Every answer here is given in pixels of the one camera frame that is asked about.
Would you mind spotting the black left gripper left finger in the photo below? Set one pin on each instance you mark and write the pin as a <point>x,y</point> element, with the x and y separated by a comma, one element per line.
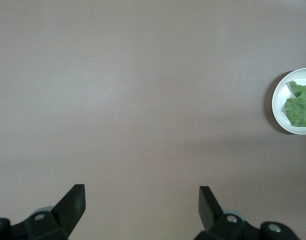
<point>70,207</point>

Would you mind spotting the beige round plate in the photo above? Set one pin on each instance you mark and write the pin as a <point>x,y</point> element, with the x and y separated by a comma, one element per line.
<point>280,100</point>

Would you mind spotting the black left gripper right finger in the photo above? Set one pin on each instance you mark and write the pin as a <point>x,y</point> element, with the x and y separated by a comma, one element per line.
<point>208,210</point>

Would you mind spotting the green lettuce leaf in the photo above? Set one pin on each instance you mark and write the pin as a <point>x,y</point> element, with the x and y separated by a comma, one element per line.
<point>299,110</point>

